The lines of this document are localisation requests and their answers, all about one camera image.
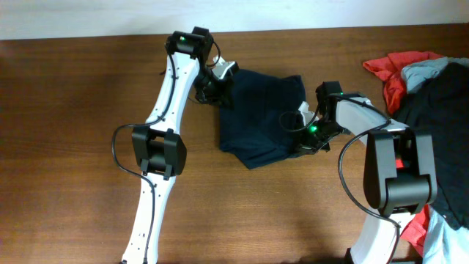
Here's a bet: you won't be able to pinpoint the navy blue shorts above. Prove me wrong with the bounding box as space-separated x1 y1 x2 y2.
219 70 306 169

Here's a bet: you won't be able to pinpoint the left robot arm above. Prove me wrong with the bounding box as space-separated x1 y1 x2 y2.
121 27 239 264

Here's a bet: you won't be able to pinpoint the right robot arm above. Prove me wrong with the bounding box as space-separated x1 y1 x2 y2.
291 81 437 264

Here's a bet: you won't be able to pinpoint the red garment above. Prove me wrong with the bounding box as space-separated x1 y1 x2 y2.
363 51 443 256

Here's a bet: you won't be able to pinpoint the grey garment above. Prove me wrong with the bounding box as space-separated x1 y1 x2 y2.
401 56 468 94

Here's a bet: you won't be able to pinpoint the black garment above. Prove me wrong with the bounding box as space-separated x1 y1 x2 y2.
393 62 468 230

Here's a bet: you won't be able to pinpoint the white garment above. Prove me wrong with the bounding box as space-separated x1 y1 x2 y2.
423 208 468 264

